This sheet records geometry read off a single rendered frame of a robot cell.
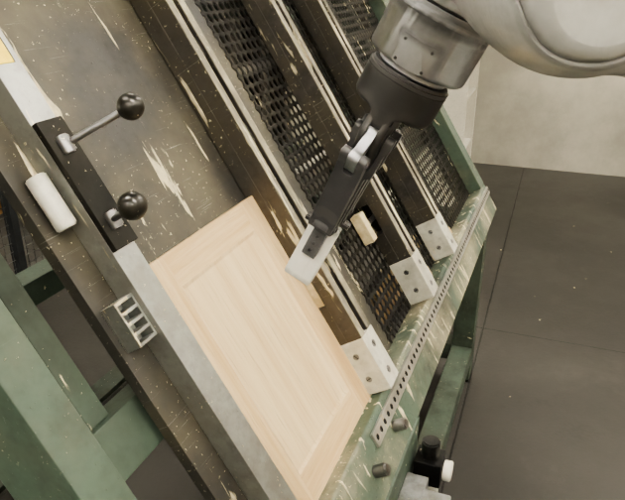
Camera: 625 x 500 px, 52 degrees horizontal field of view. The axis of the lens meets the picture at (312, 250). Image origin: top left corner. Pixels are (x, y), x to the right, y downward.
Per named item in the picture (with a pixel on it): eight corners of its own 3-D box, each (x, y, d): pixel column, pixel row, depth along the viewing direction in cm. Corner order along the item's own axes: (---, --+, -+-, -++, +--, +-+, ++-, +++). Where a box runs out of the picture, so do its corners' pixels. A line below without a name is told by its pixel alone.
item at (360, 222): (364, 246, 163) (374, 241, 162) (349, 218, 162) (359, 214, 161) (368, 241, 166) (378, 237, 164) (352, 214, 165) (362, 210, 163)
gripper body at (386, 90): (388, 42, 59) (342, 128, 64) (362, 51, 52) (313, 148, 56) (458, 83, 59) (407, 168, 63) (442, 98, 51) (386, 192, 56)
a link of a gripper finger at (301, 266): (340, 230, 63) (337, 233, 63) (310, 283, 67) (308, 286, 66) (314, 214, 64) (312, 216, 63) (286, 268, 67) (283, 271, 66)
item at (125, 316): (127, 353, 90) (141, 347, 89) (99, 312, 89) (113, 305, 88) (144, 339, 94) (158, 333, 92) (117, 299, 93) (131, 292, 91)
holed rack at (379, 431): (377, 447, 124) (379, 446, 124) (369, 435, 124) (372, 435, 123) (488, 192, 265) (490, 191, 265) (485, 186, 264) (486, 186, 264)
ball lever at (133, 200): (106, 239, 91) (132, 223, 79) (91, 215, 90) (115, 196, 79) (129, 225, 93) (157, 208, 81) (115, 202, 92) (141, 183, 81)
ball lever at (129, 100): (62, 161, 87) (147, 110, 87) (46, 135, 86) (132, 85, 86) (69, 160, 91) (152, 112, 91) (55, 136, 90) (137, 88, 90)
